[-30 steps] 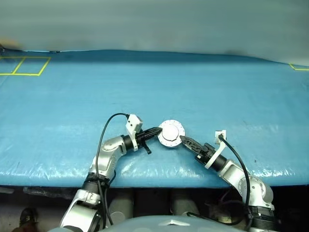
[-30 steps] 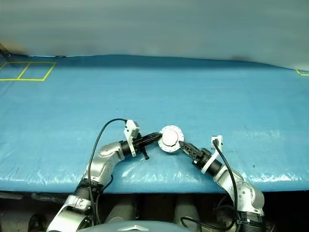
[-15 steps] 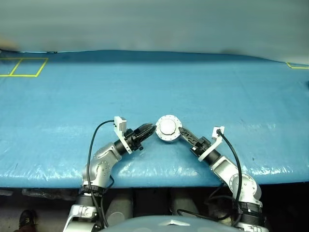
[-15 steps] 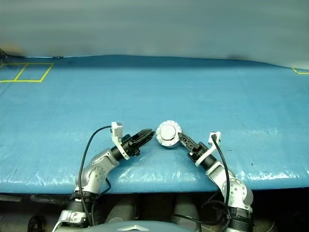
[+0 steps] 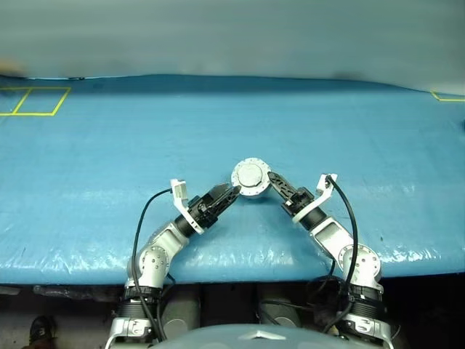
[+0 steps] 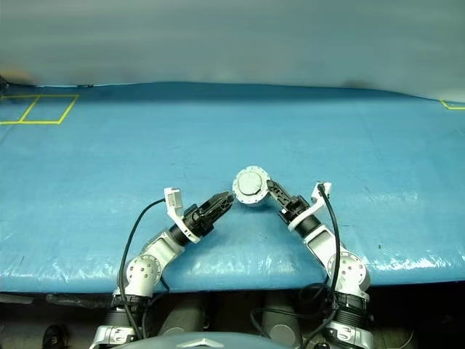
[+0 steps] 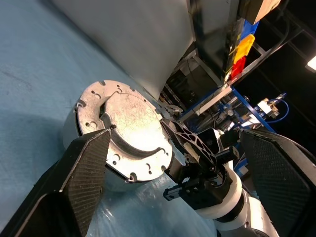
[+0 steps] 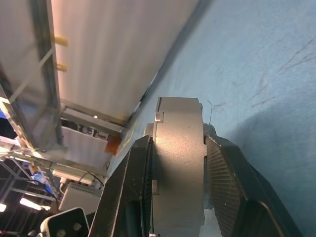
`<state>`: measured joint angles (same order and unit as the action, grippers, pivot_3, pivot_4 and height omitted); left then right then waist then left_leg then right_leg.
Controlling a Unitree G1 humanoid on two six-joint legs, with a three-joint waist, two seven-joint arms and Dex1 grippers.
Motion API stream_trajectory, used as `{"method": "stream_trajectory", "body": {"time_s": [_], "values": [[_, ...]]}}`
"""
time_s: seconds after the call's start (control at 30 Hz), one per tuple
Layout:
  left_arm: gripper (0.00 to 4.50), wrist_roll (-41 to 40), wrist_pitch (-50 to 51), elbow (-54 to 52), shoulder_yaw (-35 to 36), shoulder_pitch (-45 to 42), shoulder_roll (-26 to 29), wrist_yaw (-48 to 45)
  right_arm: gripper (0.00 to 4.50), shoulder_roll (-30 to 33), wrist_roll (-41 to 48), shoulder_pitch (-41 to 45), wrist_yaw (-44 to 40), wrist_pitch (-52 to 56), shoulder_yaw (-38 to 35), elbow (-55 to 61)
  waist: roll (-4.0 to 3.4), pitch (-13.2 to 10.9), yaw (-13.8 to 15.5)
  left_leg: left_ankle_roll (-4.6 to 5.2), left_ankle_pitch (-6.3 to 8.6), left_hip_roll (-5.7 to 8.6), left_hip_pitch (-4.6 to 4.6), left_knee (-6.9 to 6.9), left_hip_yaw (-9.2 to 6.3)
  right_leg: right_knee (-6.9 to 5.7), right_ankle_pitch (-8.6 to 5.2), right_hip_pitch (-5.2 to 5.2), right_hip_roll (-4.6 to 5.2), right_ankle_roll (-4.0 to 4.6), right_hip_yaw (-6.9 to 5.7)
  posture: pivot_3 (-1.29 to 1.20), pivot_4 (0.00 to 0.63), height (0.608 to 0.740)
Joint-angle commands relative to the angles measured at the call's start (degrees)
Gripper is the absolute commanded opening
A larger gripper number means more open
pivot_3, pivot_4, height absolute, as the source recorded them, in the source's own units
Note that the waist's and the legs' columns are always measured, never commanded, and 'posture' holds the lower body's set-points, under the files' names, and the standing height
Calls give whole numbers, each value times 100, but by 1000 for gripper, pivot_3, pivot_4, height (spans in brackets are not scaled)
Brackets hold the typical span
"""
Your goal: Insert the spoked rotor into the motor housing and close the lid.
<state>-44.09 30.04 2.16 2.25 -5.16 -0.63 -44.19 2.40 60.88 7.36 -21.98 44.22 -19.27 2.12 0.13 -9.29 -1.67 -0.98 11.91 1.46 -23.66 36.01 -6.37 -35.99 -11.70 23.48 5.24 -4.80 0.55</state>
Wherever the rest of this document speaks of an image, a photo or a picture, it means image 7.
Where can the silver hinged motor housing lid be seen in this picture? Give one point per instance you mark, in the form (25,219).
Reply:
(133,118)

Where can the blue metal machine frame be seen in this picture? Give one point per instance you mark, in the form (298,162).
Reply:
(243,98)

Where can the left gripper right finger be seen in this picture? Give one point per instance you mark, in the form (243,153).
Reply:
(279,185)

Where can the brown cardboard box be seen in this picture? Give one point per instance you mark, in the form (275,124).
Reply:
(264,8)

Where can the yellow plastic bin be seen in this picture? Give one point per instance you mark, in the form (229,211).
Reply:
(244,48)

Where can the blue plastic bin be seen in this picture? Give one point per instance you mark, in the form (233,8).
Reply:
(250,29)

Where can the shiny dark steel column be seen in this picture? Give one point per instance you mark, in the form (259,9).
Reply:
(212,37)

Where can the red plastic bin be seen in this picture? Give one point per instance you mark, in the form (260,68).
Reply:
(238,67)

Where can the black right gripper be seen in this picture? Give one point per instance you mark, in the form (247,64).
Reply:
(202,195)

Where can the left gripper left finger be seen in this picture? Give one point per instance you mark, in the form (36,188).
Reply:
(74,185)

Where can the blue pneumatic tube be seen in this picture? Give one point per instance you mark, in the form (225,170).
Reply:
(286,106)

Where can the white brass pneumatic valve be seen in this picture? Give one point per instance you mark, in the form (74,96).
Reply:
(266,107)

